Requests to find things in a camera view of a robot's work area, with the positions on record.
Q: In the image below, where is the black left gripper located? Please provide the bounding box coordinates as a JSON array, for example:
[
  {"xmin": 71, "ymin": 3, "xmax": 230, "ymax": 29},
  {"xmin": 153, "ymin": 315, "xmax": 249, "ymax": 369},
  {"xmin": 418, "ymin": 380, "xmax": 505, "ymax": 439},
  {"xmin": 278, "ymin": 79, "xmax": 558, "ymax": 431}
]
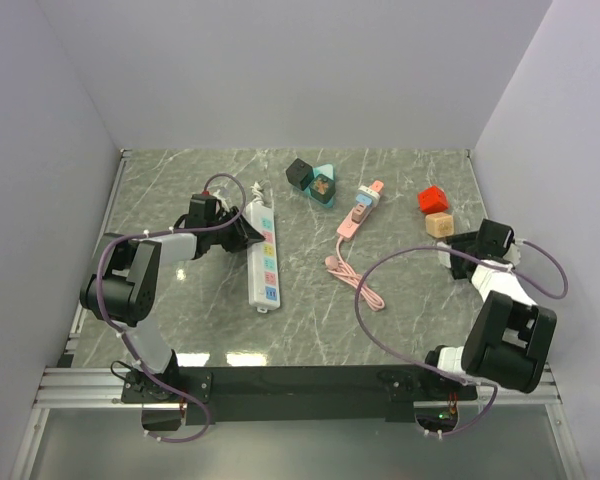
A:
[{"xmin": 207, "ymin": 207, "xmax": 263, "ymax": 254}]

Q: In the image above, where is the white cube socket adapter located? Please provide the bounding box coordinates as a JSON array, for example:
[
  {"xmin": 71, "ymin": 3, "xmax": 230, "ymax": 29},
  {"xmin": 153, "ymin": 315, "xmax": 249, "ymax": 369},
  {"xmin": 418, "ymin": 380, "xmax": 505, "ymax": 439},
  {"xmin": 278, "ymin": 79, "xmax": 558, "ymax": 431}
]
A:
[{"xmin": 436, "ymin": 242, "xmax": 453, "ymax": 270}]

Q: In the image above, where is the beige cube socket adapter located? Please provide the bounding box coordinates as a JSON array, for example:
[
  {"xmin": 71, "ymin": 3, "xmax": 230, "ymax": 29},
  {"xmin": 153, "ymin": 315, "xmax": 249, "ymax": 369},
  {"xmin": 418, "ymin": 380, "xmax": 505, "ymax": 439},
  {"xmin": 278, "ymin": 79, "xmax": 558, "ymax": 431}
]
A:
[{"xmin": 425, "ymin": 212, "xmax": 455, "ymax": 238}]

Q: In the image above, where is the white power strip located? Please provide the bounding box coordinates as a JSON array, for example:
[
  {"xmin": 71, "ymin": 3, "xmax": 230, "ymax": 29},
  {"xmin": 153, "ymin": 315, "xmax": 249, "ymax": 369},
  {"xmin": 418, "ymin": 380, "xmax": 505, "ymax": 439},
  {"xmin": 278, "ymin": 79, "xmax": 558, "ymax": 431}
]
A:
[{"xmin": 245, "ymin": 201, "xmax": 281, "ymax": 313}]

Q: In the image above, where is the red cube socket adapter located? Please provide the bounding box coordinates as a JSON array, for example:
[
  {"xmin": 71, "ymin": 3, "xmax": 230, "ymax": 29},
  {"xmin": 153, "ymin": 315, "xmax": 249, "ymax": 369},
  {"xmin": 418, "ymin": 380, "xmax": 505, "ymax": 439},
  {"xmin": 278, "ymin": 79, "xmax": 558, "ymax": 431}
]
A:
[{"xmin": 417, "ymin": 185, "xmax": 449, "ymax": 215}]

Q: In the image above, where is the pink power strip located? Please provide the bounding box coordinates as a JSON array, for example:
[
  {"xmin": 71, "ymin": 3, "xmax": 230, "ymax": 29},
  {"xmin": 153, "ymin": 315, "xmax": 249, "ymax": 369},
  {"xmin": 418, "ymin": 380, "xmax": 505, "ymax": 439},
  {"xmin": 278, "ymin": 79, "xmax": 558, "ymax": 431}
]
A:
[{"xmin": 337, "ymin": 180, "xmax": 384, "ymax": 241}]

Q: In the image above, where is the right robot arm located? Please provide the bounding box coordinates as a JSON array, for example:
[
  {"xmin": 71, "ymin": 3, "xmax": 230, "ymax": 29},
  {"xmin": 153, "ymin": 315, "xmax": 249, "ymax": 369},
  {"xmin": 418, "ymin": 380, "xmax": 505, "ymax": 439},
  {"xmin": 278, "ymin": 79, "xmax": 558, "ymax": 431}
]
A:
[{"xmin": 418, "ymin": 219, "xmax": 557, "ymax": 399}]

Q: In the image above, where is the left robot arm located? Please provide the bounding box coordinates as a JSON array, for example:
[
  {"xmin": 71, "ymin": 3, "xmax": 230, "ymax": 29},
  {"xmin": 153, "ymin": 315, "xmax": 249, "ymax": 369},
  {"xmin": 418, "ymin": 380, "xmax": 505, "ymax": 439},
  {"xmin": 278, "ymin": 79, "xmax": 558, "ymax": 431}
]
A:
[{"xmin": 80, "ymin": 199, "xmax": 265, "ymax": 402}]

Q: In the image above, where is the black cube socket adapter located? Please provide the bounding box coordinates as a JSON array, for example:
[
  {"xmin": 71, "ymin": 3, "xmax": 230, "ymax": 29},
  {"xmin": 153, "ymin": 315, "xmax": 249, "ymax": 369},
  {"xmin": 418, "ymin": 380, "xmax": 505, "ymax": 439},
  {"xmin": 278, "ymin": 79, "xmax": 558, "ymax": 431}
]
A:
[{"xmin": 285, "ymin": 158, "xmax": 314, "ymax": 191}]

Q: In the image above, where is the white flat plug adapter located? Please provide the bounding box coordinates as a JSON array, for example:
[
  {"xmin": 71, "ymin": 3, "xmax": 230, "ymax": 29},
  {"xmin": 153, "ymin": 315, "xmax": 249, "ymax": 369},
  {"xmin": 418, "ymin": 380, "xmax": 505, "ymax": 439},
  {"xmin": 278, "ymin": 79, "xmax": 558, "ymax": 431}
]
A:
[{"xmin": 356, "ymin": 185, "xmax": 380, "ymax": 207}]

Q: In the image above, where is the dark green cube adapter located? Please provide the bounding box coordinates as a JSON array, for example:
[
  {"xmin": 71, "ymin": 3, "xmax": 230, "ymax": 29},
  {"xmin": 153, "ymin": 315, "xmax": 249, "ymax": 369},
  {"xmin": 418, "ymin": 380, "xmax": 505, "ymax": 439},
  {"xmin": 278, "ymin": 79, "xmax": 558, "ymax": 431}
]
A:
[{"xmin": 309, "ymin": 174, "xmax": 336, "ymax": 204}]

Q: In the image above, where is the teal triangular power strip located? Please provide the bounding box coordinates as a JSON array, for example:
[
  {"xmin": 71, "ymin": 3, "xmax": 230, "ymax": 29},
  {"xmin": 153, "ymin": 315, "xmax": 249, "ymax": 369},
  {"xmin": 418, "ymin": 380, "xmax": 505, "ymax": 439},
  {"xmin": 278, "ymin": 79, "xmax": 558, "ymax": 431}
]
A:
[{"xmin": 303, "ymin": 163, "xmax": 336, "ymax": 208}]

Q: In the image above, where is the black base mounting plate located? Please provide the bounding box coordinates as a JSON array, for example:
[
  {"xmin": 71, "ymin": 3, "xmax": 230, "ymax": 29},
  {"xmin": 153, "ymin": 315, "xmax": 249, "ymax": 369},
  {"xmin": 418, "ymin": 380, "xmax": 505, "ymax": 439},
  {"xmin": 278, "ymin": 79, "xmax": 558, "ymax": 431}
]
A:
[{"xmin": 120, "ymin": 366, "xmax": 481, "ymax": 432}]

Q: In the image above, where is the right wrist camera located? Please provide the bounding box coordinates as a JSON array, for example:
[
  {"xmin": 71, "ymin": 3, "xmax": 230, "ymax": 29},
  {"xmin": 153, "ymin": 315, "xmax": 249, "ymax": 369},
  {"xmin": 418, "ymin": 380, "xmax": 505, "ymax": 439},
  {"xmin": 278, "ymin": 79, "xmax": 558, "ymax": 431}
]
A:
[{"xmin": 476, "ymin": 219, "xmax": 514, "ymax": 258}]

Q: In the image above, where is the white power strip cable plug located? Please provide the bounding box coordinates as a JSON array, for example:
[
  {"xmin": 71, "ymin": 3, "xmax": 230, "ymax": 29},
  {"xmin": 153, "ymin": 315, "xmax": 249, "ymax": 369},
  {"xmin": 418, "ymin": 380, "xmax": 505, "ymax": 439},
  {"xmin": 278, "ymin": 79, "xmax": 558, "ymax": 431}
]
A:
[{"xmin": 250, "ymin": 182, "xmax": 271, "ymax": 207}]

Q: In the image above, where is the pink coiled cable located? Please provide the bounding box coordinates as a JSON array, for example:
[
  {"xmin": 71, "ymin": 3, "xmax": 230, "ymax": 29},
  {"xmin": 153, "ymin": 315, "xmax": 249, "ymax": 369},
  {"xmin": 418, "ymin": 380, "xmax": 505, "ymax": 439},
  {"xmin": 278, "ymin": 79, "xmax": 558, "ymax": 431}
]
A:
[{"xmin": 324, "ymin": 238, "xmax": 385, "ymax": 313}]

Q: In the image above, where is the aluminium rail frame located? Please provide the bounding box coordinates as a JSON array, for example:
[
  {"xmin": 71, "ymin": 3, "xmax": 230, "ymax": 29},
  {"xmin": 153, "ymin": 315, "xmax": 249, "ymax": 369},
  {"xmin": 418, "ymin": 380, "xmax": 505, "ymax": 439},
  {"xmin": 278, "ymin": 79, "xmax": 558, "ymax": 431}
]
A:
[{"xmin": 35, "ymin": 149, "xmax": 557, "ymax": 425}]

